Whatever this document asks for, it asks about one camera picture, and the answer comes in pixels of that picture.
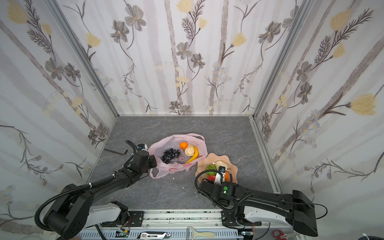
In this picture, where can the yellow fake banana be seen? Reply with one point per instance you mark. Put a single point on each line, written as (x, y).
(196, 155)

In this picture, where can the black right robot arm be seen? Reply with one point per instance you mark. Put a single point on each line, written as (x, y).
(296, 208)

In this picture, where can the pink scalloped plate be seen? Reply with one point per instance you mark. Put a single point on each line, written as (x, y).
(212, 160)

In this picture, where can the silver black utility knife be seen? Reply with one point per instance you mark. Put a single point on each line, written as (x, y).
(153, 236)

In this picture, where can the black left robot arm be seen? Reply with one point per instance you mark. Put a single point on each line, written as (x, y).
(67, 213)

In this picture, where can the dark hex key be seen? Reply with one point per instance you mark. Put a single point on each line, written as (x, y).
(115, 152)

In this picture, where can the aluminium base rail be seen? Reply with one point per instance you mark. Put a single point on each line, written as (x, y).
(258, 225)

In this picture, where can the red fake strawberry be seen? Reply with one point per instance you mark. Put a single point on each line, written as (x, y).
(212, 178)

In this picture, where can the orange fake tangerine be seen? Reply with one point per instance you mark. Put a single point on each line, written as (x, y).
(227, 177)

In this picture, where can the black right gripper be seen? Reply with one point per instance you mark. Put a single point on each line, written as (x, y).
(222, 176)

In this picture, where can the pink plastic bag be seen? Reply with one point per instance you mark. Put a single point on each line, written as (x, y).
(179, 164)

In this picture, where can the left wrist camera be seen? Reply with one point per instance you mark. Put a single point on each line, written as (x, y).
(142, 147)

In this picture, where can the small orange fake fruit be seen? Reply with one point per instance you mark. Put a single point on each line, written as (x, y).
(183, 145)

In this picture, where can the dark fake grape bunch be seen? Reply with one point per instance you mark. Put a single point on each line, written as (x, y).
(170, 155)

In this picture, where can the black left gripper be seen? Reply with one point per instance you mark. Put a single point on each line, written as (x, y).
(151, 161)

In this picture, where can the red handled scissors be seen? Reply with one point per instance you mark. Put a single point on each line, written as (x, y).
(280, 235)

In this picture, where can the cream fake garlic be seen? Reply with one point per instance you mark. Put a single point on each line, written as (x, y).
(190, 151)

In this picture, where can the cream fake pear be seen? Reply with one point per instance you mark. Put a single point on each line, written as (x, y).
(220, 164)

